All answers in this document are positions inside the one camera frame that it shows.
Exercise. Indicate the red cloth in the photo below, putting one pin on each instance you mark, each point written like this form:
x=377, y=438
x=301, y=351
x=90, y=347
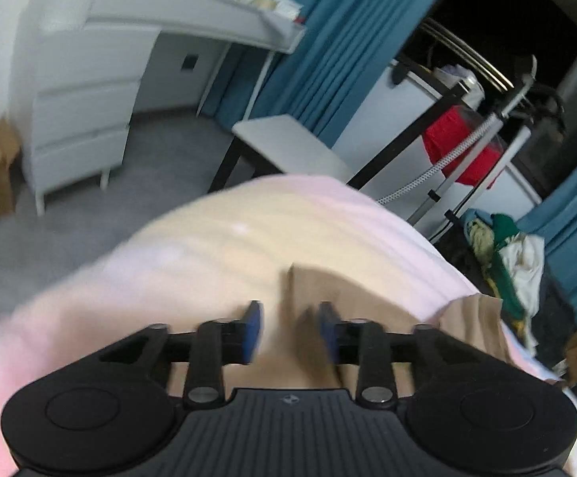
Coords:
x=447, y=134

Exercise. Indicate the white steamer pole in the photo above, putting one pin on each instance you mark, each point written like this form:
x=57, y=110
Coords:
x=482, y=159

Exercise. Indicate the white side table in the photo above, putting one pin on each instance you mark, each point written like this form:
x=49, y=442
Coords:
x=288, y=144

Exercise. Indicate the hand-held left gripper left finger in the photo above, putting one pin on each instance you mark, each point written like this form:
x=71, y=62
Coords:
x=251, y=330

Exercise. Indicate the pastel bed sheet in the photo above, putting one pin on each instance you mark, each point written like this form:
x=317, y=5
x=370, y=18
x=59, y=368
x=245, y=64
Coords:
x=219, y=238

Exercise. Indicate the white drawer chest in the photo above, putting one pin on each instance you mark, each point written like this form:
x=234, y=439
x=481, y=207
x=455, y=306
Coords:
x=80, y=109

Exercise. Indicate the white desk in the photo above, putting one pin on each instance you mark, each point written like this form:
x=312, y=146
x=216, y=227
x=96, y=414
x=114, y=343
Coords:
x=194, y=15

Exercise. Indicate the white packet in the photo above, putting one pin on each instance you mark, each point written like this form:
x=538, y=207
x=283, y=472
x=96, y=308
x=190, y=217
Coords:
x=288, y=6

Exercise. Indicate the pile of clothes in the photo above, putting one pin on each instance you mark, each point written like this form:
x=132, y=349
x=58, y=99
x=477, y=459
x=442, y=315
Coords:
x=512, y=258

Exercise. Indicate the dark window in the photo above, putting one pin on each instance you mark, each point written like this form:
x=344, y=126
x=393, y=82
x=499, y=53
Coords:
x=517, y=10

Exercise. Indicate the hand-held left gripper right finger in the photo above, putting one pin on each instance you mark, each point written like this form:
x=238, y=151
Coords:
x=329, y=330

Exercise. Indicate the blue curtain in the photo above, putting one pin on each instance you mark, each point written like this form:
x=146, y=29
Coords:
x=348, y=35
x=571, y=238

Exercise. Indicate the tan printed garment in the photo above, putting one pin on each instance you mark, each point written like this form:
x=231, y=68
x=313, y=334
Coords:
x=318, y=283

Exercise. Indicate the black clothes rack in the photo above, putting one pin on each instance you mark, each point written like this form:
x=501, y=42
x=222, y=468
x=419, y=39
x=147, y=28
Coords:
x=402, y=134

